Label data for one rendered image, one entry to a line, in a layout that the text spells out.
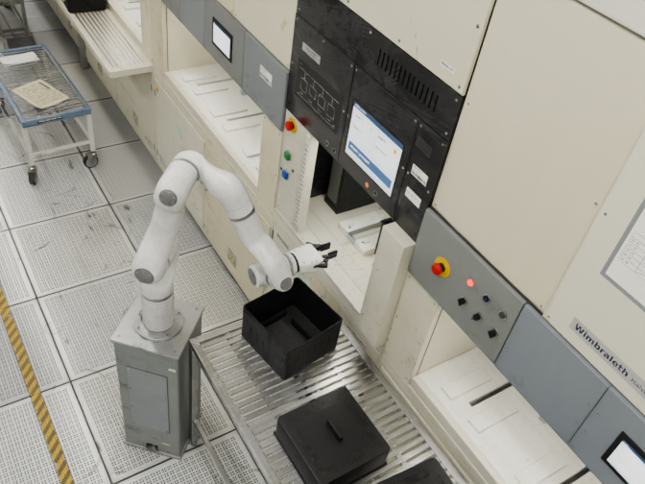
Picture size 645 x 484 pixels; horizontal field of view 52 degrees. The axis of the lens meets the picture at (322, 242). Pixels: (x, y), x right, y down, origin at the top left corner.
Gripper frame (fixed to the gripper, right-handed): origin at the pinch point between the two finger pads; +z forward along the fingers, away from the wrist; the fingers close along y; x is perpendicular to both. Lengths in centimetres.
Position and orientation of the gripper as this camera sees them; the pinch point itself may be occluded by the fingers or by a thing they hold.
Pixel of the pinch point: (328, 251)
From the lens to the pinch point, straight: 241.8
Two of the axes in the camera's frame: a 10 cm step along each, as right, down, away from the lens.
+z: 8.4, -2.8, 4.7
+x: 1.3, -7.3, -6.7
